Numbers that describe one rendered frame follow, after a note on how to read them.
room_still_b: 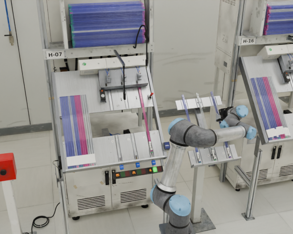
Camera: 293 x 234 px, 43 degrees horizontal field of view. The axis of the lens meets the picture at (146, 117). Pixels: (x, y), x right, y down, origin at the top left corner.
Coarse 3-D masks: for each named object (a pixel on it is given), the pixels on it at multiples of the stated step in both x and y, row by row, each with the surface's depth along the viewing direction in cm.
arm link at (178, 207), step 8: (168, 200) 204; (176, 200) 201; (184, 200) 202; (168, 208) 202; (176, 208) 197; (184, 208) 197; (176, 216) 199; (184, 216) 198; (176, 224) 201; (184, 224) 201
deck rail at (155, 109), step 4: (148, 68) 271; (148, 72) 270; (148, 76) 269; (152, 84) 267; (152, 88) 266; (152, 96) 264; (156, 104) 263; (156, 108) 262; (156, 112) 260; (156, 116) 260; (156, 120) 260; (156, 124) 262; (160, 124) 258; (156, 128) 263; (160, 128) 257; (160, 132) 256; (160, 136) 255; (164, 152) 252
